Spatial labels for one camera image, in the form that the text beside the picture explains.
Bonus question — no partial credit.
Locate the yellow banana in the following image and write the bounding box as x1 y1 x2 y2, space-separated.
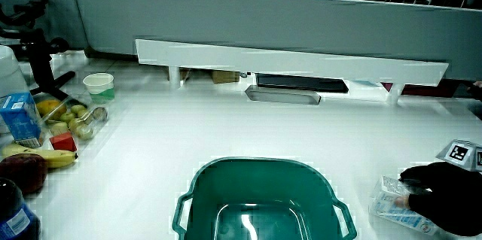
2 143 79 169

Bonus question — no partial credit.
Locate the blue drink carton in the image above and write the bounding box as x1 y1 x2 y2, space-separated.
0 92 45 149

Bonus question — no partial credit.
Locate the clear plastic fruit container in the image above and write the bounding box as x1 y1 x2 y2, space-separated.
35 95 110 141

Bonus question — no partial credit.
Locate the dark red folder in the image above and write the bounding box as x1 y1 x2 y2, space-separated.
380 80 462 99

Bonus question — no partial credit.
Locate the person's right hand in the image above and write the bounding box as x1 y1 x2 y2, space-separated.
394 138 482 237

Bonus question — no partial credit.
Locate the black keyboard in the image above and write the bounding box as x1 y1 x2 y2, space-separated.
255 73 349 94

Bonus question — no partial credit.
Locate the pile of small green fruits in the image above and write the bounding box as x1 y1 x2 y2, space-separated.
50 103 109 141

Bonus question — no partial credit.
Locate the dark bottle with blue label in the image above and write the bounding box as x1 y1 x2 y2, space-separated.
0 178 42 240

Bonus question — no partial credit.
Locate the small grey partition panel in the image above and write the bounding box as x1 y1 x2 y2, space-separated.
0 0 88 51

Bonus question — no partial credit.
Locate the red cube block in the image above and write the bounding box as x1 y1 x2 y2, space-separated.
49 131 78 153

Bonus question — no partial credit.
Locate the teal plastic basin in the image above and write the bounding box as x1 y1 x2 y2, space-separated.
172 156 358 240

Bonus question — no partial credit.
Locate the brown cardboard box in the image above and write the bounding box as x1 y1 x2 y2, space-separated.
210 69 241 84

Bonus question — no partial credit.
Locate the white green paper cup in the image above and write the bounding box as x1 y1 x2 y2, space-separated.
82 72 115 105

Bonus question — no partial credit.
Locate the grey desk cable tray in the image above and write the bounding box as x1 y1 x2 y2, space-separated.
244 84 322 106

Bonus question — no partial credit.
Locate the black camera tripod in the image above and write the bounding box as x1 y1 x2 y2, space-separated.
0 0 76 102

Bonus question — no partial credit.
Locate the white desk shelf riser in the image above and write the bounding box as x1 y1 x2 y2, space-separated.
135 38 450 105

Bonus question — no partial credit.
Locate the dark red apple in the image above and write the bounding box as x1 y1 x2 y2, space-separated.
0 153 49 195

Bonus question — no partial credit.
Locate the white desk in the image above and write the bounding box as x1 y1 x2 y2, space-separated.
0 50 482 240

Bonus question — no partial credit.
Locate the large grey partition panel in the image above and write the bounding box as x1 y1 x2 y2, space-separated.
74 0 482 82

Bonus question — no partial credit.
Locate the orange round fruit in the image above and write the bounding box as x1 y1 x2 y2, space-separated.
36 99 68 120

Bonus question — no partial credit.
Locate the white blue milk packet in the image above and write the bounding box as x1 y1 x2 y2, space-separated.
368 175 440 236

